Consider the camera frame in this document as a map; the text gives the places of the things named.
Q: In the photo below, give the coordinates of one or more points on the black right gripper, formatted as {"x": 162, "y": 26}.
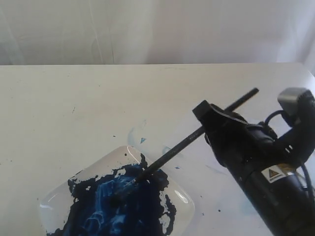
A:
{"x": 237, "y": 145}

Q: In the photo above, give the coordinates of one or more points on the black paintbrush blue tip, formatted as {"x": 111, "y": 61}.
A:
{"x": 172, "y": 152}

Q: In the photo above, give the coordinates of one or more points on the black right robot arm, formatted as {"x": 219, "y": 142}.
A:
{"x": 280, "y": 199}

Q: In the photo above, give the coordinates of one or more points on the white paper sheet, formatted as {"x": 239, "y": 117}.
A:
{"x": 197, "y": 166}

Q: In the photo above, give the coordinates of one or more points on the white square paint plate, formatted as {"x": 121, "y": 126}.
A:
{"x": 80, "y": 206}

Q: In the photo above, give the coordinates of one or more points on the white backdrop curtain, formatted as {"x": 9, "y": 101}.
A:
{"x": 156, "y": 31}

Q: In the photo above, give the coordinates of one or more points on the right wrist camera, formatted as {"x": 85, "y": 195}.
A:
{"x": 298, "y": 105}

